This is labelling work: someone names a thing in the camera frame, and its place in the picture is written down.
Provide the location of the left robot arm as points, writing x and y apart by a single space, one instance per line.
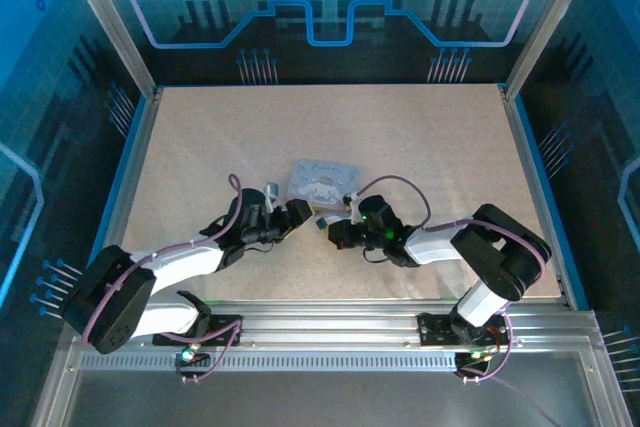
165 267

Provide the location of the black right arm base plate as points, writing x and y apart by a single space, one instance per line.
435 329

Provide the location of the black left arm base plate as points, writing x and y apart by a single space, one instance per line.
222 329

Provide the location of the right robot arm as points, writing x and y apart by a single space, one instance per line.
490 252

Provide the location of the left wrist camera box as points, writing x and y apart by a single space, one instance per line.
271 193

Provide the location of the aluminium table side rail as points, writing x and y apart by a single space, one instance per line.
125 177
535 172

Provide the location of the cartoon print tin box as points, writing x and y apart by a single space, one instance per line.
322 184

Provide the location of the aluminium frame post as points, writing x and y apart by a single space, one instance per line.
110 22
550 17

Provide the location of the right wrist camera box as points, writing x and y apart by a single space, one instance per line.
352 199

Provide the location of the aluminium mounting rail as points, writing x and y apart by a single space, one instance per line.
325 322

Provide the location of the small padlock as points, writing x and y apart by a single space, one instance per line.
320 223

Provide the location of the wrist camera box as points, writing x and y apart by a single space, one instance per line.
271 193
352 199

